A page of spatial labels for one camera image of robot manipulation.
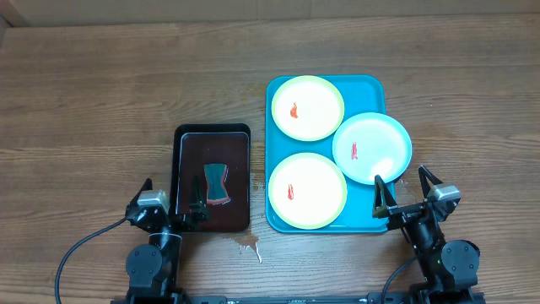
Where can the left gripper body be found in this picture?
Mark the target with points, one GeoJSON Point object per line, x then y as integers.
{"type": "Point", "coordinates": [180, 224]}

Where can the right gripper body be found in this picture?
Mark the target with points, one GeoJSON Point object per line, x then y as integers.
{"type": "Point", "coordinates": [410, 208]}

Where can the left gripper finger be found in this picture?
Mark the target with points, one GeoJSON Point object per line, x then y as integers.
{"type": "Point", "coordinates": [147, 185]}
{"type": "Point", "coordinates": [197, 204]}

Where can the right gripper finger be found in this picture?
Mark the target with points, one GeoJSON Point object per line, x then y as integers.
{"type": "Point", "coordinates": [427, 179]}
{"type": "Point", "coordinates": [384, 203]}

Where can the light blue plate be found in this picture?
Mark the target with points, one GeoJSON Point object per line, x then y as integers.
{"type": "Point", "coordinates": [372, 144]}

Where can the yellow-green plate bottom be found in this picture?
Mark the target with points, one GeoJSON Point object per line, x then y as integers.
{"type": "Point", "coordinates": [307, 191]}

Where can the yellow-green plate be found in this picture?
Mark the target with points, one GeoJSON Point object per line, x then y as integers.
{"type": "Point", "coordinates": [307, 191]}
{"type": "Point", "coordinates": [307, 108]}

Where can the yellow-green plate top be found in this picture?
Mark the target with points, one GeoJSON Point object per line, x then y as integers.
{"type": "Point", "coordinates": [307, 108]}

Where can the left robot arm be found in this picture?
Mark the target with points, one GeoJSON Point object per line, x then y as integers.
{"type": "Point", "coordinates": [152, 267]}

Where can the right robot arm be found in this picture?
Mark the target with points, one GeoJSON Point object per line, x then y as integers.
{"type": "Point", "coordinates": [449, 268]}

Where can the black rectangular water tray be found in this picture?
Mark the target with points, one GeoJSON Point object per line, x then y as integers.
{"type": "Point", "coordinates": [196, 145]}

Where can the teal plastic serving tray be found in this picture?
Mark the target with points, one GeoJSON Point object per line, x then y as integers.
{"type": "Point", "coordinates": [361, 93]}

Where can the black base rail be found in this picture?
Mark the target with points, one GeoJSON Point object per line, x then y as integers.
{"type": "Point", "coordinates": [295, 300]}

